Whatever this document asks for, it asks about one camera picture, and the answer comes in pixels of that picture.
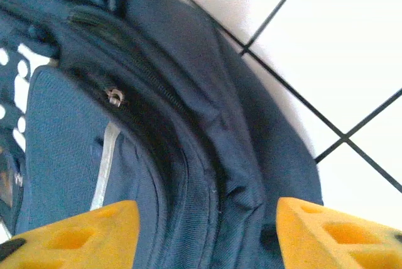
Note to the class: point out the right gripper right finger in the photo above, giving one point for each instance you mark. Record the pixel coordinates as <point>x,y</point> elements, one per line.
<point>301,237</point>

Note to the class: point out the navy blue backpack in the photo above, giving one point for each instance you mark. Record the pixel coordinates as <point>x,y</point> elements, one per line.
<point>188,108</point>

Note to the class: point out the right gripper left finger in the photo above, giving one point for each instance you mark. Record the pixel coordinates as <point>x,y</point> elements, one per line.
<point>110,250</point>

